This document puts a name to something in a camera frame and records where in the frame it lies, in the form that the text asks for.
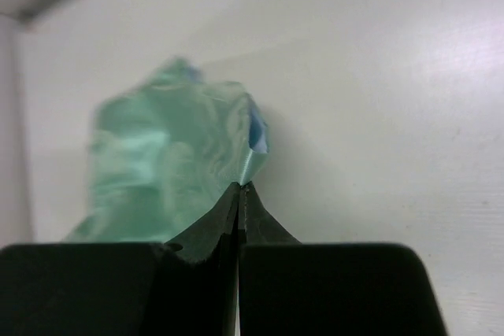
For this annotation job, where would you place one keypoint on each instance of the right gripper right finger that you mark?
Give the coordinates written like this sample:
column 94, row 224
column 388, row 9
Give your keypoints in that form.
column 266, row 305

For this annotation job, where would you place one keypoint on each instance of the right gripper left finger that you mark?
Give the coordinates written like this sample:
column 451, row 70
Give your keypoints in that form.
column 194, row 289

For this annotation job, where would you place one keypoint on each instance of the green patterned cloth placemat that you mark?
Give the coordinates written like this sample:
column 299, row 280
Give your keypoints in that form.
column 163, row 154

